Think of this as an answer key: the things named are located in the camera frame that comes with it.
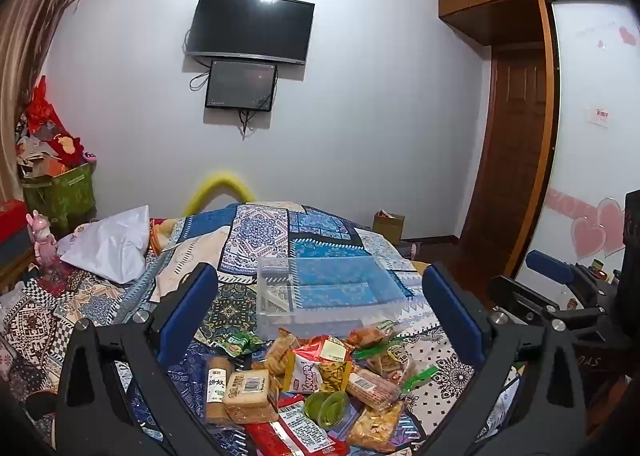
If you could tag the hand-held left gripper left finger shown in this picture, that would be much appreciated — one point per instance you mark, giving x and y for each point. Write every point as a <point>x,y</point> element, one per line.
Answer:
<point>187,306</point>

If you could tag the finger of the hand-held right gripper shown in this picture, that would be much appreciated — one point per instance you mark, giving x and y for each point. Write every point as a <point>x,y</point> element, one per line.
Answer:
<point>550,268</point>
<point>525,298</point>

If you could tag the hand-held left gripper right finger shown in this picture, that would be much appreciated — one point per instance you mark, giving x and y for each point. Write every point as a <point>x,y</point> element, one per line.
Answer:
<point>452,306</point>

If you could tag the brown biscuit roll packet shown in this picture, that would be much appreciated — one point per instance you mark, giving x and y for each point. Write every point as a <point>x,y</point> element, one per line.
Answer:
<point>218,388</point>

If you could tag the clear plastic storage container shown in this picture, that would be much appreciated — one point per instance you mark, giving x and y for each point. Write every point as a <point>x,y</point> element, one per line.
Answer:
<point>340,286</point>

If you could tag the clear packet of orange snacks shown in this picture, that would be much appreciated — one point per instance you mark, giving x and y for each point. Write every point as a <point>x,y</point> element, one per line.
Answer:
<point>375,428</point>

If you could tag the green jelly cup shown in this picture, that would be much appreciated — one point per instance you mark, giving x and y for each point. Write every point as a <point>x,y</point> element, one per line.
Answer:
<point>327,408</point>

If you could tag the long red snack packet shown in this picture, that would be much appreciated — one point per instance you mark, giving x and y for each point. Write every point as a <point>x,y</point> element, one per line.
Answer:
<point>295,431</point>

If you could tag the green snack packet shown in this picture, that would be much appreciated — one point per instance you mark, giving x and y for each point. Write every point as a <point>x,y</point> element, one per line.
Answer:
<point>235,341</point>

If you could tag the green-edged snack packet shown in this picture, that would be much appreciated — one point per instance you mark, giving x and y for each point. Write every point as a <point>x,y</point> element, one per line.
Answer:
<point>395,361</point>

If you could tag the white plastic bag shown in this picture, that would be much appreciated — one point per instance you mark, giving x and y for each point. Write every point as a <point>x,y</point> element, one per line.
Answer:
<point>107,248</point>

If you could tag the cardboard box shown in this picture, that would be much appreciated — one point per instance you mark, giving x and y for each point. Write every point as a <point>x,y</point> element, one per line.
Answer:
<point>387,227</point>

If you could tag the patchwork blanket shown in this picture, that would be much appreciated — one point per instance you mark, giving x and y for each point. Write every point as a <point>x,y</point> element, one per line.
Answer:
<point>260,231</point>

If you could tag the tan bread packet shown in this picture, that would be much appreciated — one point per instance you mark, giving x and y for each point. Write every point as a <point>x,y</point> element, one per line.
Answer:
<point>250,396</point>

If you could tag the pink wafer packet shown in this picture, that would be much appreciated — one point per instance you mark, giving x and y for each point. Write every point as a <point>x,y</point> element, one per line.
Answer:
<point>372,388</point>

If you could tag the yellow foam tube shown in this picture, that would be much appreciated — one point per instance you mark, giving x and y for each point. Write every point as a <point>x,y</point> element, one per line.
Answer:
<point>220,181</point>

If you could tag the brown wooden door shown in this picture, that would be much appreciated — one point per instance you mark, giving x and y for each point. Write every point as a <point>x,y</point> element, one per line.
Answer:
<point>510,136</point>

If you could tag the red snack bag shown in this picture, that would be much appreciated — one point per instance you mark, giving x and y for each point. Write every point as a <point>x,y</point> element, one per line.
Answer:
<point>315,368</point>

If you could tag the pink plush toy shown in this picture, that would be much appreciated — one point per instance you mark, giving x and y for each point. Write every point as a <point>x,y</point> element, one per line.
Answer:
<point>42,236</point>

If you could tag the green storage box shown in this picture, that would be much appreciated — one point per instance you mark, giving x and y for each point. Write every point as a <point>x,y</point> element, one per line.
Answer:
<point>65,196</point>

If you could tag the white sliding door with hearts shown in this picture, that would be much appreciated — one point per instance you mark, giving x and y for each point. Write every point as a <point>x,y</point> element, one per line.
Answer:
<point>595,86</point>

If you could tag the red box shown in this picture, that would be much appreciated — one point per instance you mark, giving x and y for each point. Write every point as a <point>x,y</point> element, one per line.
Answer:
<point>12,223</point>

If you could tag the pile of red cloth items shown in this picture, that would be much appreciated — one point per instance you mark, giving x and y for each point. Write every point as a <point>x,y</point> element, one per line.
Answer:
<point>45,131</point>

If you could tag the brown curtain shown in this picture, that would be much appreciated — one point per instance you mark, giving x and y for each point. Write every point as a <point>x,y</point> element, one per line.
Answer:
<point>25,61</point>

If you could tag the small black wall monitor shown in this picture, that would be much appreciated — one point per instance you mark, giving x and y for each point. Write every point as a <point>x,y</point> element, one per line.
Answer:
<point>240,86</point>

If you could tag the wall-mounted black television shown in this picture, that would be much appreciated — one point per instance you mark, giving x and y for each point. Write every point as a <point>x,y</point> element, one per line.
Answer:
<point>250,26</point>

